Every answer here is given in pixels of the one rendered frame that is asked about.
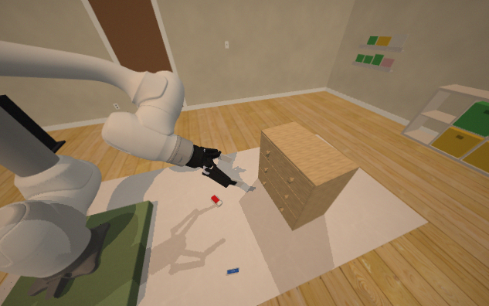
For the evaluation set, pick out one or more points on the small wooden chest of drawers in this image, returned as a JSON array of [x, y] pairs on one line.
[[325, 167]]

